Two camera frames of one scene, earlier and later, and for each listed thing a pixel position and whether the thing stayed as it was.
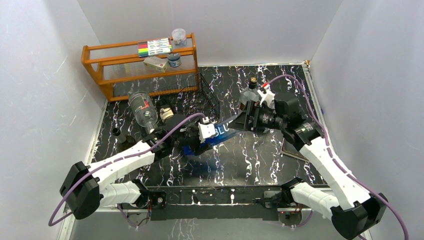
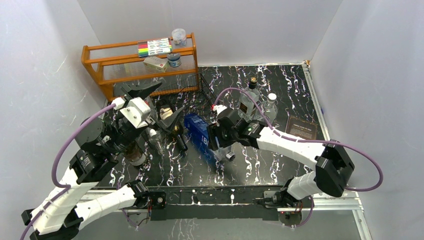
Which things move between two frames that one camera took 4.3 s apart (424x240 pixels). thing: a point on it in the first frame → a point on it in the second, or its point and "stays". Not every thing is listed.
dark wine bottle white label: [165, 110] stays
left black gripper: [195, 129] → [143, 91]
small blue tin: [174, 59] stays
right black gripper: [253, 109] → [214, 130]
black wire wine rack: [191, 94] stays
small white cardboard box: [159, 63] stays
